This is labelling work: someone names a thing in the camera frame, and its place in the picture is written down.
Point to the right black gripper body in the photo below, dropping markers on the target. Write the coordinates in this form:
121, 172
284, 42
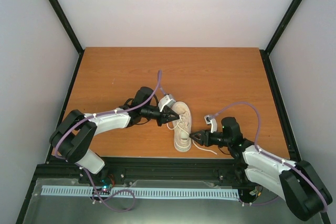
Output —
223, 142

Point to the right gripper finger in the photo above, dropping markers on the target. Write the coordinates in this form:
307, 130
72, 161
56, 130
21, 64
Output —
201, 139
199, 134

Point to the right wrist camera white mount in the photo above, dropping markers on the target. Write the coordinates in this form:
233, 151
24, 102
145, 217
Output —
210, 120

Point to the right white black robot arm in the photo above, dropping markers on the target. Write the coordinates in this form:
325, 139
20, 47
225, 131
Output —
297, 183

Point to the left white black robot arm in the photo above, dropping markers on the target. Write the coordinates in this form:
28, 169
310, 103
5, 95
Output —
72, 138

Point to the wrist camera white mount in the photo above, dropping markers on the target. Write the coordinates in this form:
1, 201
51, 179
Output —
210, 120
168, 100

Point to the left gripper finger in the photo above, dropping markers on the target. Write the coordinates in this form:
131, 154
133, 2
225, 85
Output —
167, 119
168, 113

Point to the light blue slotted cable duct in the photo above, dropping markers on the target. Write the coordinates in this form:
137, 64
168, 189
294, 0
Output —
146, 193

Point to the cream white lace sneaker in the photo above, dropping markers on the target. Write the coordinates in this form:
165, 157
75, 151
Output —
180, 107

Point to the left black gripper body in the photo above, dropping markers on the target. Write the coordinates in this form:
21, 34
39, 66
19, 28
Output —
145, 112

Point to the grey metal base plate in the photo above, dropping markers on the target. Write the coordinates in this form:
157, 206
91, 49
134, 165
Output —
124, 208

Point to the white shoelace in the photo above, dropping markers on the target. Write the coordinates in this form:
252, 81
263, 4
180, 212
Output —
191, 140

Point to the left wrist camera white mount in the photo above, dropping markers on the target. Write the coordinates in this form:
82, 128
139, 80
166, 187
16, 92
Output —
168, 100

